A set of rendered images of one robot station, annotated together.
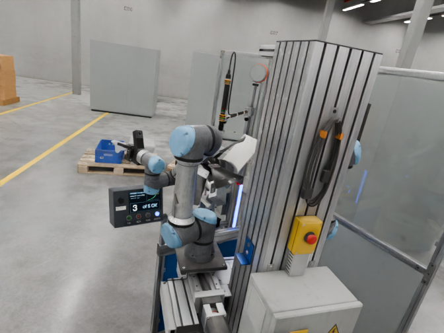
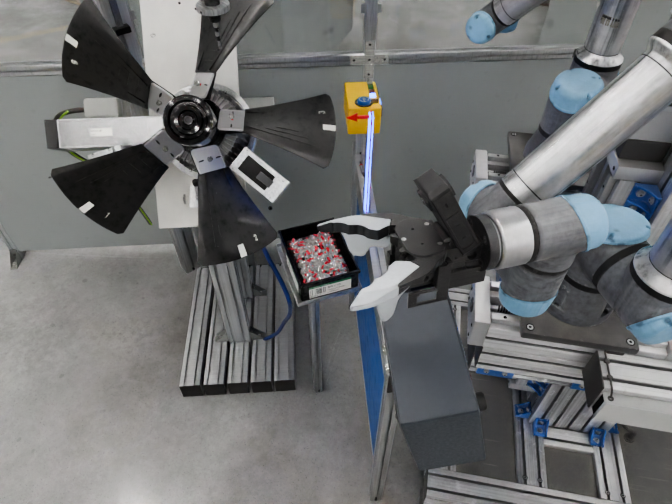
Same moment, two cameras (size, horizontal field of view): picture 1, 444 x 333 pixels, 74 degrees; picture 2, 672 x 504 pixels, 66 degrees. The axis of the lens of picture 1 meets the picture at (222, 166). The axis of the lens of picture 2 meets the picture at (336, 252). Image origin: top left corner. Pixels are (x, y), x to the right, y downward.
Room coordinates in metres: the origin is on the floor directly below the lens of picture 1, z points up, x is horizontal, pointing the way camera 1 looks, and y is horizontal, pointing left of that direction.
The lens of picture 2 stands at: (1.31, 0.88, 1.90)
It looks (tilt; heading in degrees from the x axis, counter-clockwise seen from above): 47 degrees down; 301
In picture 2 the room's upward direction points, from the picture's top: straight up
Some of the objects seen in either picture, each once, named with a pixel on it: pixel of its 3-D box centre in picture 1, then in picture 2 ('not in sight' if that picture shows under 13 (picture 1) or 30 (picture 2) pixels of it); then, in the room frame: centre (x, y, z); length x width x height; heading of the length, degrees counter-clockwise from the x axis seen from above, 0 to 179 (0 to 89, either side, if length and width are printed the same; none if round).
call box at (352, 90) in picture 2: not in sight; (361, 109); (1.98, -0.39, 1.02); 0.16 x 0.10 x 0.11; 125
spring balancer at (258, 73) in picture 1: (258, 73); not in sight; (2.78, -0.19, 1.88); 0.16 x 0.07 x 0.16; 70
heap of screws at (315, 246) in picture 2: not in sight; (318, 261); (1.84, 0.08, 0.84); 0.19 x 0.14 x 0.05; 140
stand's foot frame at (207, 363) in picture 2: not in sight; (242, 324); (2.33, -0.03, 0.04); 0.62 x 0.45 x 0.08; 125
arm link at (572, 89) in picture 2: not in sight; (572, 102); (1.40, -0.43, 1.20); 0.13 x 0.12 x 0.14; 84
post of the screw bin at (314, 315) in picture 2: not in sight; (315, 332); (1.89, 0.04, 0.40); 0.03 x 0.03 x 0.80; 50
